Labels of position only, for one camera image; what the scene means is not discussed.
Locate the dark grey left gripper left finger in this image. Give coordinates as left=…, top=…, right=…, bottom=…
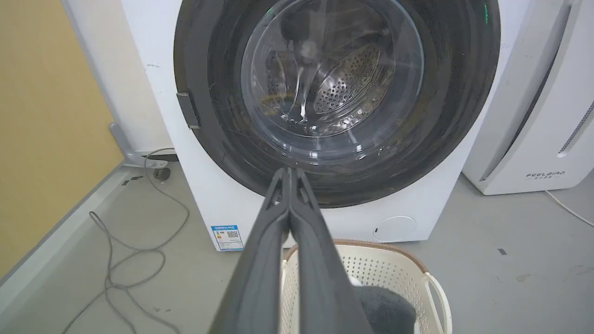
left=208, top=167, right=292, bottom=334

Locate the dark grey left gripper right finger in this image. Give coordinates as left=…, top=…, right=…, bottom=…
left=290, top=167, right=374, bottom=334

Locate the white front-load washing machine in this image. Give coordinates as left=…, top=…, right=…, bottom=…
left=121, top=0, right=529, bottom=252

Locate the dark round washing machine door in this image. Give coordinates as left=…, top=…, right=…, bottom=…
left=174, top=0, right=501, bottom=208

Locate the blue energy label sticker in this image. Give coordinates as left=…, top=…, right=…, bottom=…
left=211, top=225, right=244, bottom=251

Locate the white perforated laundry basket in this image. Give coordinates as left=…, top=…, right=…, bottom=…
left=280, top=239, right=452, bottom=334

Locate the dark grey cloth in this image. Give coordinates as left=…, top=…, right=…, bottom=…
left=355, top=285, right=417, bottom=334

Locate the round white filter cover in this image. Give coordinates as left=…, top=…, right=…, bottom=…
left=373, top=216, right=417, bottom=243

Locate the white floor appliance with lettering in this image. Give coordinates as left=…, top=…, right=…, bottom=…
left=462, top=0, right=594, bottom=196

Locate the grey power cable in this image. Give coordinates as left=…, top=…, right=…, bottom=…
left=60, top=148, right=190, bottom=334

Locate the grey door handle latch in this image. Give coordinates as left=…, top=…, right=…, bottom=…
left=176, top=92, right=200, bottom=129

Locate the white thin cable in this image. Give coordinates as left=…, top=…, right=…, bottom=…
left=545, top=189, right=594, bottom=228

